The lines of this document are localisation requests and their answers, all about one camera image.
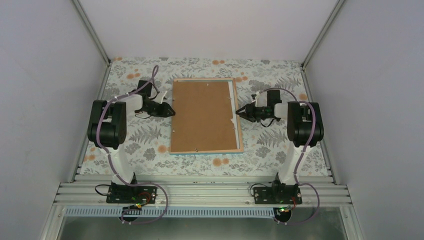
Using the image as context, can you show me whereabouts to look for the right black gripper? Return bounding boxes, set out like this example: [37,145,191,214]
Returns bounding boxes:
[235,103,271,123]

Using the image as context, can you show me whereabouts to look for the brown backing board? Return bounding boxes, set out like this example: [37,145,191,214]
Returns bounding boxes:
[170,81,240,153]

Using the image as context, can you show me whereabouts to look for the sunflower photo print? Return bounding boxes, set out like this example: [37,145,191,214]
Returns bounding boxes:
[228,79,241,150]

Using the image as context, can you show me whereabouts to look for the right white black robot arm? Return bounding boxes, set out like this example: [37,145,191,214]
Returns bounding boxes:
[235,87,325,204]

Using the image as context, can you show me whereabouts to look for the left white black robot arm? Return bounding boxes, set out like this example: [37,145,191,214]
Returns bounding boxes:
[87,80,176,203]

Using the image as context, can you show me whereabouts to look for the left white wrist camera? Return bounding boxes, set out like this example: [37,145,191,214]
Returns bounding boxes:
[153,90,168,104]

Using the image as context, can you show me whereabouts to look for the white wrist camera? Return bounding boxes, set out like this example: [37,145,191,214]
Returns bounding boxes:
[252,92,267,107]
[153,90,168,104]

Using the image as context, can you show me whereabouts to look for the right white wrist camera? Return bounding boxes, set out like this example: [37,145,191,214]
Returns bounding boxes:
[252,92,267,107]

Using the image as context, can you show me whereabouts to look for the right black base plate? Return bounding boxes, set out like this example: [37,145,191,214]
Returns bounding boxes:
[253,185,303,205]

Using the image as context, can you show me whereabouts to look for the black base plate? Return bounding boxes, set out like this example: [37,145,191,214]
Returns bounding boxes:
[253,185,303,205]
[106,185,158,205]

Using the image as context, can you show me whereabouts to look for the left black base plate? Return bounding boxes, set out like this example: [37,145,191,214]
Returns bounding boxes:
[106,185,158,205]

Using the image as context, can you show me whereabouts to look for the aluminium rail base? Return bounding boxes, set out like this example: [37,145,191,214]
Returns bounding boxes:
[41,169,364,240]

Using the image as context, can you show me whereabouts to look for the right aluminium corner post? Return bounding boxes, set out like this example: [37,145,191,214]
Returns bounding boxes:
[301,0,346,71]

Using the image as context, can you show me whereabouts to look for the aluminium corner post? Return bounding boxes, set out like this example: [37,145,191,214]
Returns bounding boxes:
[71,0,111,66]
[301,0,346,71]

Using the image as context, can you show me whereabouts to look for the left aluminium corner post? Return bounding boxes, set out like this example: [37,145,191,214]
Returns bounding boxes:
[71,0,111,66]

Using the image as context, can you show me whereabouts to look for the slotted grey cable duct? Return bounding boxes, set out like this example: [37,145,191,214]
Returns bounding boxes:
[63,206,275,219]

